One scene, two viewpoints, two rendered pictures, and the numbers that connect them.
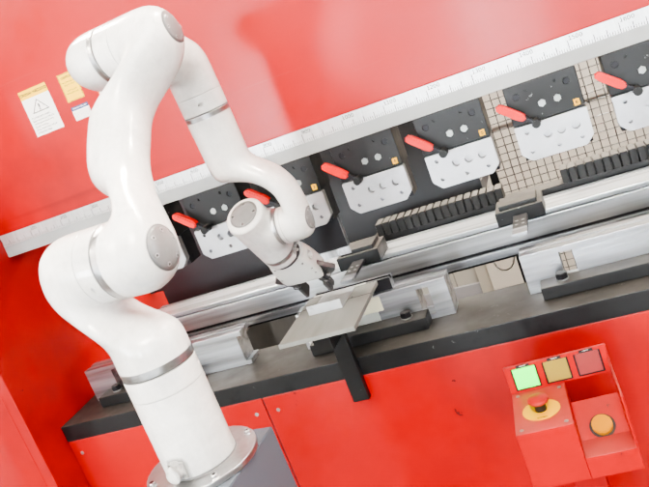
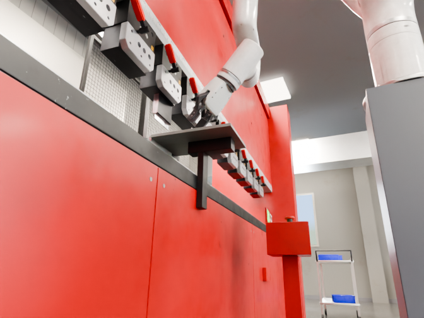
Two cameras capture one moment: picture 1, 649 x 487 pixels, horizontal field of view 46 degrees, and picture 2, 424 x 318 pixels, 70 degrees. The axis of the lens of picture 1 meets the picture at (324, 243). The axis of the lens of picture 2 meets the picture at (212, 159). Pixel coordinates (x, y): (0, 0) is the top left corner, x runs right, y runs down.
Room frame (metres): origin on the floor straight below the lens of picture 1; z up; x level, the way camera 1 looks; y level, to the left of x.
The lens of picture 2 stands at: (1.62, 0.96, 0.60)
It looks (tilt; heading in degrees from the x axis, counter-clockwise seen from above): 20 degrees up; 270
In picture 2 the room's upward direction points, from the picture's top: 1 degrees clockwise
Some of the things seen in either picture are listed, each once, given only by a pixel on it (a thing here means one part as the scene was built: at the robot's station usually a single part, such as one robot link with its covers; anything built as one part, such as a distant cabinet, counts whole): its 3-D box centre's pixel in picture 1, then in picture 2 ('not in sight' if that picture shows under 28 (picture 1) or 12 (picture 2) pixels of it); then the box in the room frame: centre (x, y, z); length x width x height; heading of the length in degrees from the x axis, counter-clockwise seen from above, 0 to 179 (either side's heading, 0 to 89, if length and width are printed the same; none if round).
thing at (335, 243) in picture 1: (325, 240); (162, 112); (1.80, -0.01, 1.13); 0.10 x 0.02 x 0.10; 70
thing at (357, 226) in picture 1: (298, 211); not in sight; (2.36, 0.04, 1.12); 1.13 x 0.02 x 0.44; 70
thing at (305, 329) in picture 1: (330, 313); (200, 141); (1.66, 0.04, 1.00); 0.26 x 0.18 x 0.01; 160
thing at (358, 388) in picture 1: (344, 364); (211, 173); (1.62, 0.06, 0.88); 0.14 x 0.04 x 0.22; 160
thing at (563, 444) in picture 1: (570, 415); (288, 233); (1.30, -0.32, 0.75); 0.20 x 0.16 x 0.18; 74
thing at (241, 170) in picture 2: not in sight; (236, 163); (1.46, -0.92, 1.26); 0.15 x 0.09 x 0.17; 70
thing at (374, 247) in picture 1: (355, 260); not in sight; (1.96, -0.06, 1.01); 0.26 x 0.12 x 0.05; 160
